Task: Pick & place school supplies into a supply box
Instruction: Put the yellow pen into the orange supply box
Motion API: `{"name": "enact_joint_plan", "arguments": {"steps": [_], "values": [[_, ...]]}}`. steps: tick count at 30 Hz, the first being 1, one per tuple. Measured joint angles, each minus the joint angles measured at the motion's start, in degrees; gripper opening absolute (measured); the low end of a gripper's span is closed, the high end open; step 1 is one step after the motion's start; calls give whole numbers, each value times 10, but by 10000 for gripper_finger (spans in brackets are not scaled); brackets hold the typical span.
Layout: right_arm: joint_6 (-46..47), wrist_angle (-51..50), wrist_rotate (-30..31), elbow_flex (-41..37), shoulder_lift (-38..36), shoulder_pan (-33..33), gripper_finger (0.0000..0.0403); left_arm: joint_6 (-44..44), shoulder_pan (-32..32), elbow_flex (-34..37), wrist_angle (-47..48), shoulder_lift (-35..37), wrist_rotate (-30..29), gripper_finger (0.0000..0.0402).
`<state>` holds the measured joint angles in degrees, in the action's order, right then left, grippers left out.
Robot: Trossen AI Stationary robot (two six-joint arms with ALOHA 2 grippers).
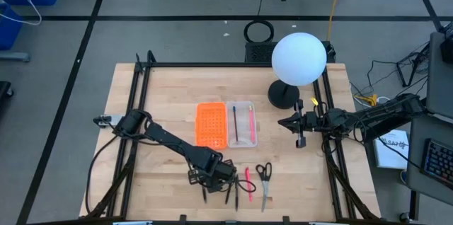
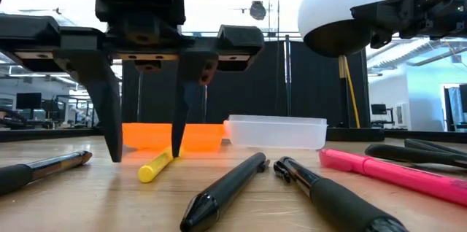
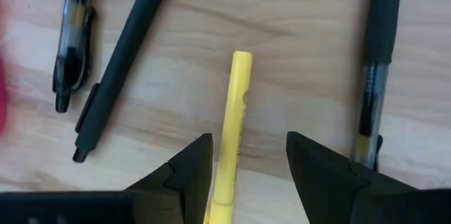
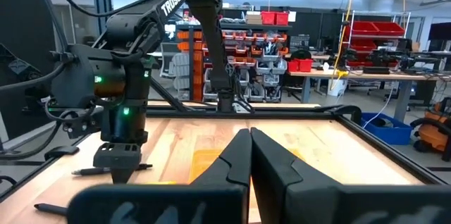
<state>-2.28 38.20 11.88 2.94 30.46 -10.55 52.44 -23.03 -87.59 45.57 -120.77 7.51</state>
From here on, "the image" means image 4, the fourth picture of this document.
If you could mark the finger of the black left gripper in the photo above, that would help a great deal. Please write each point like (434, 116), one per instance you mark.
(123, 176)

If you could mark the long wooden workbench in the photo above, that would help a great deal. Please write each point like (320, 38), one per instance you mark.
(370, 75)

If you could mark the white drawer unit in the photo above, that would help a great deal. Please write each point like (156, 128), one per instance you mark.
(179, 69)

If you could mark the black frame foot bracket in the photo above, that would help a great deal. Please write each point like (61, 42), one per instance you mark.
(61, 151)

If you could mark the black lab equipment cluster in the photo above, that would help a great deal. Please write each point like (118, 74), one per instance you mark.
(380, 58)

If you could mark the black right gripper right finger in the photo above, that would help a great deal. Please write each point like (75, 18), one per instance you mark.
(278, 181)

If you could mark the black aluminium table frame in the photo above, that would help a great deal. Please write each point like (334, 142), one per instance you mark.
(282, 113)

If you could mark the red plastic bin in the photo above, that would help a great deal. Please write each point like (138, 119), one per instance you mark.
(293, 65)
(267, 18)
(282, 18)
(306, 65)

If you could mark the slim black pen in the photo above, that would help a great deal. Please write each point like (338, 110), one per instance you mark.
(91, 171)

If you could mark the blue plastic tote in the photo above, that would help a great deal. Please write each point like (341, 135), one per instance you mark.
(387, 130)

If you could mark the white bucket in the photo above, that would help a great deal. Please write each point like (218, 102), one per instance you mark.
(336, 87)

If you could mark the orange shop vacuum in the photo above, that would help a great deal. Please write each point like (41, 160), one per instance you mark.
(431, 134)

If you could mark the black curved corner bracket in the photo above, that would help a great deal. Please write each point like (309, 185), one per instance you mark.
(347, 110)

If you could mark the white rack with red bins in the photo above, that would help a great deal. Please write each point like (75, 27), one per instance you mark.
(373, 30)

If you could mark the cardboard box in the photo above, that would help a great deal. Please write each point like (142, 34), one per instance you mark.
(253, 18)

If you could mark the parts rack with orange bins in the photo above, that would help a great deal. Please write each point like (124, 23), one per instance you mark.
(260, 58)

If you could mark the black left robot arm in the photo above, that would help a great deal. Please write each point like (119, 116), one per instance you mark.
(208, 41)

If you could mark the yellow highlighter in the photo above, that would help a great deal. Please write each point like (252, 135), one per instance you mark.
(160, 182)

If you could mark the dark wall screen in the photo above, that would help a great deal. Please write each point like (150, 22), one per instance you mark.
(440, 31)

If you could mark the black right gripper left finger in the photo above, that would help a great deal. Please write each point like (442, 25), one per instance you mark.
(225, 181)

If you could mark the black pen with brown barrel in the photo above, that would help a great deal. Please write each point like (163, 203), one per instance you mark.
(49, 208)

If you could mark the orange perforated plastic lid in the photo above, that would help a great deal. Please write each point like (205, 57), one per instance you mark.
(202, 164)

